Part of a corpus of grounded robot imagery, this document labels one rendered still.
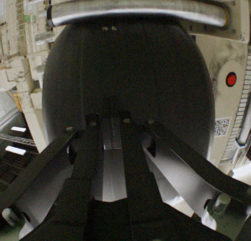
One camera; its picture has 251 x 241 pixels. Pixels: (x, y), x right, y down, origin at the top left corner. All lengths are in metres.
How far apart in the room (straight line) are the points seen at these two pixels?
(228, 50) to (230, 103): 0.16
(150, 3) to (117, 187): 0.30
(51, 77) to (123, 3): 0.16
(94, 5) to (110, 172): 0.26
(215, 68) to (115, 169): 0.35
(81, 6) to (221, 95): 0.41
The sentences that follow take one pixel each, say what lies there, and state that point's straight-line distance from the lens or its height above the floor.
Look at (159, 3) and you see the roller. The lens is 0.29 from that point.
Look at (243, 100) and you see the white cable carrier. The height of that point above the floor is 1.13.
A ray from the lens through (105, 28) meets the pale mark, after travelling 0.27.
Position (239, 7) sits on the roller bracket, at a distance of 0.35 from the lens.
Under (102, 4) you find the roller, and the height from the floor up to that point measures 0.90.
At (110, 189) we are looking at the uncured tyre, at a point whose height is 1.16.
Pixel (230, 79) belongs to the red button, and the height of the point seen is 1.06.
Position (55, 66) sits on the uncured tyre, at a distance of 0.25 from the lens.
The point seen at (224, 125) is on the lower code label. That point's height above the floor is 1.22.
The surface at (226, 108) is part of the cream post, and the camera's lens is 0.52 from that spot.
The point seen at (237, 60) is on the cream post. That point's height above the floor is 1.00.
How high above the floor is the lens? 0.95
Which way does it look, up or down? 28 degrees up
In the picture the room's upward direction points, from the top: 177 degrees clockwise
